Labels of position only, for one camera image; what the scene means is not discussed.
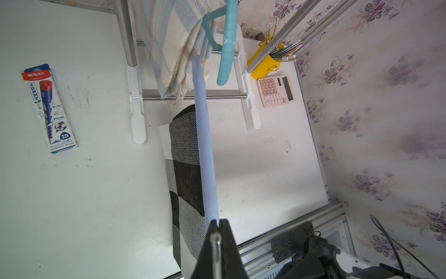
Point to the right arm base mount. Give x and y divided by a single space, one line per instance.
313 257

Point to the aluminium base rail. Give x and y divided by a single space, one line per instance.
209 250

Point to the red white pen box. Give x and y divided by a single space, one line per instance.
49 108

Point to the pink calculator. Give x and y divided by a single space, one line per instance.
276 91

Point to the blue cream plaid scarf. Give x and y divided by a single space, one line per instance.
173 32

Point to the teal plastic clothes hanger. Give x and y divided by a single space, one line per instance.
227 49

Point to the black grey checkered scarf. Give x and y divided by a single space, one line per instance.
181 153

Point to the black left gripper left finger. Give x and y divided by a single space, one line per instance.
208 257

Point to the light blue plastic clothes hanger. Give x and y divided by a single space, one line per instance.
209 189

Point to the white and steel clothes rack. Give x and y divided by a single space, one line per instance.
125 14

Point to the yellow pen holder cup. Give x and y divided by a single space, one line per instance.
278 54

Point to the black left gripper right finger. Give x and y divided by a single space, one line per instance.
232 266

